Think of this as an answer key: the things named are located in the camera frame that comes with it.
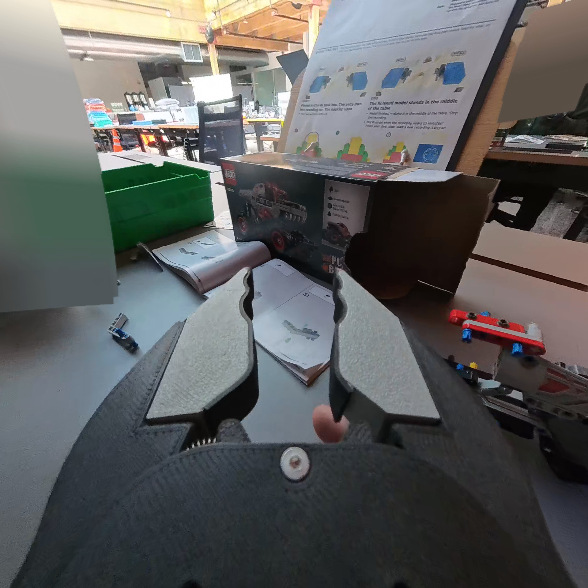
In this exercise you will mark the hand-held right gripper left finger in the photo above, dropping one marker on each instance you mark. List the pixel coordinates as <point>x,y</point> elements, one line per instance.
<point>202,363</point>

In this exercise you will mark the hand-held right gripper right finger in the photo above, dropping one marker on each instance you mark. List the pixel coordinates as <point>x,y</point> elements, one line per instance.
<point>381,367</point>

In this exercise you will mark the small grey blue lego piece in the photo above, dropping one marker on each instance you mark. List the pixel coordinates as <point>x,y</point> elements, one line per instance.
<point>121,333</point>

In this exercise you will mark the lego instruction booklet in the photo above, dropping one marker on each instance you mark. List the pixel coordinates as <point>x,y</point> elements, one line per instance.
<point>294,317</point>

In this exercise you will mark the partly built lego truck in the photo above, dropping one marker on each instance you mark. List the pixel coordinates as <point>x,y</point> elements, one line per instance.
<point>528,376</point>

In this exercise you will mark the black lego set box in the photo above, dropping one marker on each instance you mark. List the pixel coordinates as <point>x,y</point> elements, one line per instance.
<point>294,206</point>

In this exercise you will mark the person's right hand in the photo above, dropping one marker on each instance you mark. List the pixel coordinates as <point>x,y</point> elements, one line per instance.
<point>327,427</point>

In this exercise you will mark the green plastic bin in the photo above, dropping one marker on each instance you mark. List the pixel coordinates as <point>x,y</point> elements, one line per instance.
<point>156,206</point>

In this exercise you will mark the black office chair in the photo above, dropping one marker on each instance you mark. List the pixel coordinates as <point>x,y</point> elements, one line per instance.
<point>221,133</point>

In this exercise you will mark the orange traffic cone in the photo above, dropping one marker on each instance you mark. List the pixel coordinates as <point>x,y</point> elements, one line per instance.
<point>116,141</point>

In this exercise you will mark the long wooden table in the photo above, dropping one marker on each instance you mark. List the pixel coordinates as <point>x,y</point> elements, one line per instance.
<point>151,131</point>

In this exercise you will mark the wooden workbench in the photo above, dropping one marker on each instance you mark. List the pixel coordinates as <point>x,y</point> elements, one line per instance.
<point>542,160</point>

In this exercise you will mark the stack of blue bins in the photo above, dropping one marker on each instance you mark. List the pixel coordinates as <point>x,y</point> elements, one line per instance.
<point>99,115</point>

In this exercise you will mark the printed task instruction sheet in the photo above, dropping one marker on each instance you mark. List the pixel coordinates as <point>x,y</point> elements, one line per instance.
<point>395,92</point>

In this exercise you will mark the silver air duct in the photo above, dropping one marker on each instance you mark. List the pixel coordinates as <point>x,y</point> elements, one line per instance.
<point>160,50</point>

